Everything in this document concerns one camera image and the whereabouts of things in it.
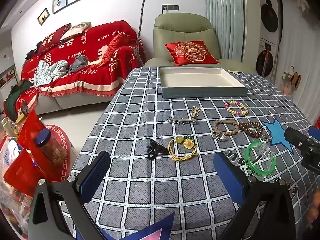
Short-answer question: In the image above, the pale blue curtain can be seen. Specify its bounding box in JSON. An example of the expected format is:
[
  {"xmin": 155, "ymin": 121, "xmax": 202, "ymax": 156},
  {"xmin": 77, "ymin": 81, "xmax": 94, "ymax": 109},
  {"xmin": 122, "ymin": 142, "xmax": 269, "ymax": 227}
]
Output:
[{"xmin": 204, "ymin": 0, "xmax": 244, "ymax": 62}]

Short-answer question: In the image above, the grey checked tablecloth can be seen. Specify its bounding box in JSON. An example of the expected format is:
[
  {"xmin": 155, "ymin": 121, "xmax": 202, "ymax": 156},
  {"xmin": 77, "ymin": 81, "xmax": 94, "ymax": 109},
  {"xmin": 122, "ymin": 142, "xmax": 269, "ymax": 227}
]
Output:
[{"xmin": 60, "ymin": 66, "xmax": 320, "ymax": 240}]

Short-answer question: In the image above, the red printed pillow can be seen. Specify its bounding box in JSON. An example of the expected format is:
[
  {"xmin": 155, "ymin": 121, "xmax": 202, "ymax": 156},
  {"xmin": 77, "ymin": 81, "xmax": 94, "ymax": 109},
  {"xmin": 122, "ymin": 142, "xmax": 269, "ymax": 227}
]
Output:
[{"xmin": 37, "ymin": 23, "xmax": 72, "ymax": 51}]

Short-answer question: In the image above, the green leather armchair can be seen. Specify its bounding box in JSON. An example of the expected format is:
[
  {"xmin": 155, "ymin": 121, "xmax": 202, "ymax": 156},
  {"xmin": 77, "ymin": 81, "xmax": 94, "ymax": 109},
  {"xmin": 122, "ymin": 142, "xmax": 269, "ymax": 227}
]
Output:
[{"xmin": 143, "ymin": 13, "xmax": 258, "ymax": 74}]

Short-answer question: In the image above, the blue star patch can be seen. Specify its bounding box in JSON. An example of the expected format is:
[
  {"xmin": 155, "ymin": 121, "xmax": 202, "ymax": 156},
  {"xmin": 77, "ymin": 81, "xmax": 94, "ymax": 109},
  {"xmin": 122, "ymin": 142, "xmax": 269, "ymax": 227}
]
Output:
[{"xmin": 261, "ymin": 118, "xmax": 295, "ymax": 154}]

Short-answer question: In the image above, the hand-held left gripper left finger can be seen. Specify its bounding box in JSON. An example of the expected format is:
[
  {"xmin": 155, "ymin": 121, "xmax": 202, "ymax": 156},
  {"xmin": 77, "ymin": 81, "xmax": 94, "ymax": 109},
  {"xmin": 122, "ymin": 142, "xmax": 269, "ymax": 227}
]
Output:
[{"xmin": 29, "ymin": 151, "xmax": 112, "ymax": 240}]

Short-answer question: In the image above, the pink and yellow beaded bracelet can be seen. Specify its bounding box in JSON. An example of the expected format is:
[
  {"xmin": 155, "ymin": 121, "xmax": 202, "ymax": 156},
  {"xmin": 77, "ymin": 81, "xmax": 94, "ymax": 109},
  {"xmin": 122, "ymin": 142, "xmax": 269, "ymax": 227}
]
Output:
[{"xmin": 224, "ymin": 100, "xmax": 249, "ymax": 116}]

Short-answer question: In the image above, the jar with blue lid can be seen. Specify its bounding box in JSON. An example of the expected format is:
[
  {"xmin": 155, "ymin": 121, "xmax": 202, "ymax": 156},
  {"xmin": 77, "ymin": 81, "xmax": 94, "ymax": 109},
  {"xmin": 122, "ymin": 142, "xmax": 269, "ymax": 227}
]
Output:
[{"xmin": 34, "ymin": 129, "xmax": 68, "ymax": 183}]

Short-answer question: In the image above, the brown hanging wall ornament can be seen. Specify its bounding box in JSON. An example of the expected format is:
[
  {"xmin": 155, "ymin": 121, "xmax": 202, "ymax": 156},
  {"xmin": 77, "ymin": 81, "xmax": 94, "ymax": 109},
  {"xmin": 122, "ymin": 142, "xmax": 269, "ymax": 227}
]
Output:
[{"xmin": 282, "ymin": 66, "xmax": 302, "ymax": 96}]

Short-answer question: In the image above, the clear plastic hair claw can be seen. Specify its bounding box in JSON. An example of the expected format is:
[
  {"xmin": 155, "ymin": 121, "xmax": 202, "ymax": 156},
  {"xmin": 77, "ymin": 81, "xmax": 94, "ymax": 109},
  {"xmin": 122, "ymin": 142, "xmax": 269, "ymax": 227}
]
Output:
[{"xmin": 255, "ymin": 144, "xmax": 273, "ymax": 159}]

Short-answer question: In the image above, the patterned cream pillow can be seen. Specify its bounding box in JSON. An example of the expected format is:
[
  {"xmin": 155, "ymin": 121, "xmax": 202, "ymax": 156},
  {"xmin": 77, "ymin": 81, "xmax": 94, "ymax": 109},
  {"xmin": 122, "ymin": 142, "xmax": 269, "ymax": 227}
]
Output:
[{"xmin": 60, "ymin": 22, "xmax": 91, "ymax": 41}]

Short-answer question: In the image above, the grey clothing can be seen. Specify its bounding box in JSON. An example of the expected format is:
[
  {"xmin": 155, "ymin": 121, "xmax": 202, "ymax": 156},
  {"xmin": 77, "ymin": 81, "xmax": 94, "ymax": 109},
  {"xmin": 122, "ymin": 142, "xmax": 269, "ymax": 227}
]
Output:
[{"xmin": 69, "ymin": 55, "xmax": 90, "ymax": 75}]

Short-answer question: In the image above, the person's right hand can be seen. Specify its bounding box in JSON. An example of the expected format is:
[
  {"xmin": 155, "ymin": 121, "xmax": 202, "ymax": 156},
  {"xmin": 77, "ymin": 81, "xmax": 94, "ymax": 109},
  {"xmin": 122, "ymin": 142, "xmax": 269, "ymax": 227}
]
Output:
[{"xmin": 307, "ymin": 189, "xmax": 320, "ymax": 229}]

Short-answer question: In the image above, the grey tray with cream lining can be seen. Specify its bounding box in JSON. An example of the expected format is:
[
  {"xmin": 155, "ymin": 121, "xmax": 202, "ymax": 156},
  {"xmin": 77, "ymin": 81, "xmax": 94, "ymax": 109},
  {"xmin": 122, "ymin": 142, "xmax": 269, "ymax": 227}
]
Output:
[{"xmin": 159, "ymin": 66, "xmax": 249, "ymax": 99}]

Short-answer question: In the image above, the light blue clothing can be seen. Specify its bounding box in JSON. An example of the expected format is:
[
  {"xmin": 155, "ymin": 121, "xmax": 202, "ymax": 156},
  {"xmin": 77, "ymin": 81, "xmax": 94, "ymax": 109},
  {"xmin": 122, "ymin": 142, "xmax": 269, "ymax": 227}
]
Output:
[{"xmin": 34, "ymin": 60, "xmax": 69, "ymax": 87}]

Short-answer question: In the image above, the green bangle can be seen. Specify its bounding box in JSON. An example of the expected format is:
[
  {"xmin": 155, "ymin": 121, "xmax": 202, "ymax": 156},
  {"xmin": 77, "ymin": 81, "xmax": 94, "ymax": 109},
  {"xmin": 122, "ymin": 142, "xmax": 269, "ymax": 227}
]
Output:
[{"xmin": 244, "ymin": 141, "xmax": 277, "ymax": 178}]

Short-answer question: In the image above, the grey sofa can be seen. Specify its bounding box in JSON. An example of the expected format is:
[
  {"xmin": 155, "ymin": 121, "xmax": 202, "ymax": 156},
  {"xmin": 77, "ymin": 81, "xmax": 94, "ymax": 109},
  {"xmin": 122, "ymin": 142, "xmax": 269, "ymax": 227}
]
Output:
[{"xmin": 37, "ymin": 89, "xmax": 119, "ymax": 116}]

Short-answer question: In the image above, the red embroidered cushion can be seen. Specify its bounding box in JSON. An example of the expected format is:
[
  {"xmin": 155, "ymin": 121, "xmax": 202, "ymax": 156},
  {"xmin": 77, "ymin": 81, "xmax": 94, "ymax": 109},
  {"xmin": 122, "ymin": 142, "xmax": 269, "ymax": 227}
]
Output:
[{"xmin": 164, "ymin": 40, "xmax": 220, "ymax": 65}]

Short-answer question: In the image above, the red round patterned mat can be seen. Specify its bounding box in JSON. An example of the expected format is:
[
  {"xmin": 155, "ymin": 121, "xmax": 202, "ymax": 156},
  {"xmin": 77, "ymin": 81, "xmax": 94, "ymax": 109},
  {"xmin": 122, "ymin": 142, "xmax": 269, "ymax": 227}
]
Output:
[{"xmin": 41, "ymin": 124, "xmax": 75, "ymax": 180}]

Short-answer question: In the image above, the yellow cord bracelet with sunflower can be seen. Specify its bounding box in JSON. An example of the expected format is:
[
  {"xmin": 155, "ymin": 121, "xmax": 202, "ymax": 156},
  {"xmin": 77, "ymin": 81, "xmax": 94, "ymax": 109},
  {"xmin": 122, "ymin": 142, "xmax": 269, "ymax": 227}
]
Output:
[{"xmin": 168, "ymin": 134, "xmax": 198, "ymax": 162}]

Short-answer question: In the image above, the black flower hair clip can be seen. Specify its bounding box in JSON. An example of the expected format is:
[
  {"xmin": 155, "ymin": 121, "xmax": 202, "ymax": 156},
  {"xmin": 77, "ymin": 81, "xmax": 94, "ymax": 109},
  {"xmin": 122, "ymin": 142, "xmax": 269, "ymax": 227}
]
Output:
[{"xmin": 147, "ymin": 139, "xmax": 170, "ymax": 161}]

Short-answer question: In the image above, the brown braided bracelet with charm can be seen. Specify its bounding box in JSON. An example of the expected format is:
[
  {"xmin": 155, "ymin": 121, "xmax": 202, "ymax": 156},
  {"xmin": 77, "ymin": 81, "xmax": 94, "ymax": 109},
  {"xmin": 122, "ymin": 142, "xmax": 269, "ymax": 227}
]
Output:
[{"xmin": 211, "ymin": 119, "xmax": 240, "ymax": 143}]

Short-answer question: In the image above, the small black picture frame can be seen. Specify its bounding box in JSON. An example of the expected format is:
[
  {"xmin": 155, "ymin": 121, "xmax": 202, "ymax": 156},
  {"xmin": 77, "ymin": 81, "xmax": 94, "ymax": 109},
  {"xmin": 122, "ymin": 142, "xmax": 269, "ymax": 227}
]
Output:
[{"xmin": 37, "ymin": 8, "xmax": 50, "ymax": 26}]

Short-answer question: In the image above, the green cloth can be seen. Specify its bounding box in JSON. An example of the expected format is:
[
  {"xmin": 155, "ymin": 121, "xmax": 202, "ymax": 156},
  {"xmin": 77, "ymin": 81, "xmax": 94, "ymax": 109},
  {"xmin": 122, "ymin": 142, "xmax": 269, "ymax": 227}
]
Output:
[{"xmin": 5, "ymin": 80, "xmax": 33, "ymax": 117}]

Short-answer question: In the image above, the pink star patch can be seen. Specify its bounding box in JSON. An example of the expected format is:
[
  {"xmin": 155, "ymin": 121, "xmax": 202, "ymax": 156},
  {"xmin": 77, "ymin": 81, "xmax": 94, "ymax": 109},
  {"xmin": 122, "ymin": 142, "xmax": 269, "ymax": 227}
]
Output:
[{"xmin": 100, "ymin": 211, "xmax": 175, "ymax": 240}]

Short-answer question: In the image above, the brown spiral hair tie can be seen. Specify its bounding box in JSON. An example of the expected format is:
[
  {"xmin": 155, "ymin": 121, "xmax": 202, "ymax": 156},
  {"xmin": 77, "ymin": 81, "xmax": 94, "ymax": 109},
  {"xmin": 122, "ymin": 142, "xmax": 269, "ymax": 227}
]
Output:
[{"xmin": 239, "ymin": 121, "xmax": 272, "ymax": 142}]

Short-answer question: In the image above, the red gift bag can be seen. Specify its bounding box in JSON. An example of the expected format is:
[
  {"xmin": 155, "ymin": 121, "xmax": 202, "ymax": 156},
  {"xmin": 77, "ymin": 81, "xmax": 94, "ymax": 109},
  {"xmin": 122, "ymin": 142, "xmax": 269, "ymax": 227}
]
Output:
[
  {"xmin": 17, "ymin": 110, "xmax": 43, "ymax": 151},
  {"xmin": 4, "ymin": 150, "xmax": 42, "ymax": 198}
]

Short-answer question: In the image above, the white front-load washing machine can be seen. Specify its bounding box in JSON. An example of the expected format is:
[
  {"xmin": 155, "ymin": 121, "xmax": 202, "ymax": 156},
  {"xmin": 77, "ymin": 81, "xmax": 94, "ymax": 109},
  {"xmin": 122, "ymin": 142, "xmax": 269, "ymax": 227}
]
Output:
[
  {"xmin": 259, "ymin": 0, "xmax": 282, "ymax": 45},
  {"xmin": 255, "ymin": 39, "xmax": 279, "ymax": 78}
]

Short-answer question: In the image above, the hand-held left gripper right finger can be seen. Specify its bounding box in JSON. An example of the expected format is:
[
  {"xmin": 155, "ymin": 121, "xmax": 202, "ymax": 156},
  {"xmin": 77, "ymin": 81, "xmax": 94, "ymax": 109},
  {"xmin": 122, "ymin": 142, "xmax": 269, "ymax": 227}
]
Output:
[{"xmin": 213, "ymin": 152, "xmax": 297, "ymax": 240}]

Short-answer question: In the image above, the red satin pillow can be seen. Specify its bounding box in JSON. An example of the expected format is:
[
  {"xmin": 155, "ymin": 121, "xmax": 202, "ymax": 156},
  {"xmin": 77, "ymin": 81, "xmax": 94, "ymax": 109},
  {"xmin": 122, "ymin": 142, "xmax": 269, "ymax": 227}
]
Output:
[{"xmin": 100, "ymin": 32, "xmax": 129, "ymax": 65}]

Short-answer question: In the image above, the silver hair clip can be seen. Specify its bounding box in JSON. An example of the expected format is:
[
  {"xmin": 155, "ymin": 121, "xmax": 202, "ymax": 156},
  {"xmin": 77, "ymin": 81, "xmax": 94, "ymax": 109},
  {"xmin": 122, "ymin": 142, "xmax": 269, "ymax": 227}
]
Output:
[{"xmin": 167, "ymin": 117, "xmax": 198, "ymax": 125}]

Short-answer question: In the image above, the sofa with red blanket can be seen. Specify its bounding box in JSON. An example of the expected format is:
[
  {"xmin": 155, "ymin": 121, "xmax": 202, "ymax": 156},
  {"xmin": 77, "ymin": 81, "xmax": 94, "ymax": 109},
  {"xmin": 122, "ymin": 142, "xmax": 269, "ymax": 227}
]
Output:
[{"xmin": 20, "ymin": 20, "xmax": 147, "ymax": 98}]

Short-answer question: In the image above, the dark clothing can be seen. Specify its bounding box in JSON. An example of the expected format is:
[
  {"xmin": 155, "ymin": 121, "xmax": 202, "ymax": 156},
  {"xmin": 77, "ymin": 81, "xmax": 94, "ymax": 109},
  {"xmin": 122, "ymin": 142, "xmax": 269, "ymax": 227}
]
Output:
[{"xmin": 25, "ymin": 49, "xmax": 38, "ymax": 61}]

